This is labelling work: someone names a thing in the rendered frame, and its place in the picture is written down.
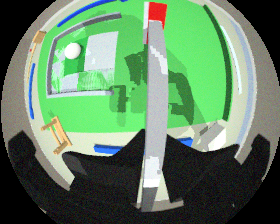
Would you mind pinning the white golf ball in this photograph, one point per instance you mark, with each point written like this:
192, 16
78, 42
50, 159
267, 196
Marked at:
73, 50

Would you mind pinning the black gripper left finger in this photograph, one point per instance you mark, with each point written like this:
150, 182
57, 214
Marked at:
122, 169

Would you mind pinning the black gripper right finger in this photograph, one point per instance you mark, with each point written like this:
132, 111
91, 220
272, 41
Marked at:
183, 166

